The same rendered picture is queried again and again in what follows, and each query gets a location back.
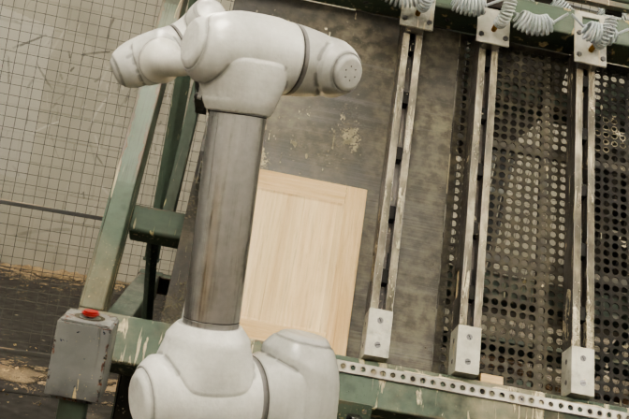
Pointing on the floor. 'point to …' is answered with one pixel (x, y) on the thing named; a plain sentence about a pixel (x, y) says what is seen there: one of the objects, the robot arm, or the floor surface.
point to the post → (71, 410)
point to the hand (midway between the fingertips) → (201, 104)
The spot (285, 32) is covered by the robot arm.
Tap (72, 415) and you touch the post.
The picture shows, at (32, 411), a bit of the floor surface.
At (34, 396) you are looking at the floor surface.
